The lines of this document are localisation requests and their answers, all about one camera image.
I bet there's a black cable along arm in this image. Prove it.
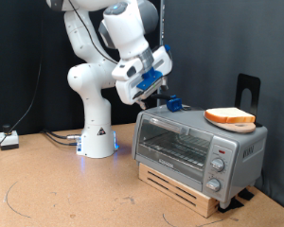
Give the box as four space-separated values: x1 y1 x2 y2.
66 0 119 65

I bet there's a wire oven rack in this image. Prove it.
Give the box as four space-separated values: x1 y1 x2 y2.
144 131 210 168

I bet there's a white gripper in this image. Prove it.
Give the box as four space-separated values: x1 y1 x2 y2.
115 45 174 111

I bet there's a silver toaster oven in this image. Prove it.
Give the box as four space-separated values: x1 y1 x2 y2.
131 103 269 210

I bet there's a white bread slice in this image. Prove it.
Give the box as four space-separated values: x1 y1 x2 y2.
204 107 257 125

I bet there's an oval wooden cutting board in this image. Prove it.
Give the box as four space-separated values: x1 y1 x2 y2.
204 113 257 134

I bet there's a long hanging black cable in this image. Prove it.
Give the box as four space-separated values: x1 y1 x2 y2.
0 0 45 165

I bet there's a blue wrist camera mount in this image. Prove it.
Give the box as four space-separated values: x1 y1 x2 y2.
135 67 164 92

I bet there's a silver oven temperature knob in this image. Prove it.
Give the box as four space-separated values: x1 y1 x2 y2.
210 157 225 173

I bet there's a grey curtain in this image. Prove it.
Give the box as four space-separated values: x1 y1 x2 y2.
162 0 284 214

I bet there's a base cable with silver connector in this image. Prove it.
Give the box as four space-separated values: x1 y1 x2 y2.
42 129 83 141

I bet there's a silver oven timer knob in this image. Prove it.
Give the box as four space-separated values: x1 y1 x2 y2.
205 178 222 193

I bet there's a black metal bookend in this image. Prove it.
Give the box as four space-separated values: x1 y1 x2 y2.
234 73 263 128

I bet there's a black foam pad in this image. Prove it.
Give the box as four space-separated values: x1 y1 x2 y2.
238 187 256 201
217 197 245 214

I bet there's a wooden slatted riser block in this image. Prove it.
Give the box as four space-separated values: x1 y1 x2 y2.
137 162 221 218

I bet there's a black base cable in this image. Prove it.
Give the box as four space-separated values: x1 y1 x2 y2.
41 131 80 148

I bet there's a black curtain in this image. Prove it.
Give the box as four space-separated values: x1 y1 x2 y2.
0 0 164 135

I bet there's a vertical metal pole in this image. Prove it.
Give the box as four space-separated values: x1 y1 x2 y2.
157 0 167 107

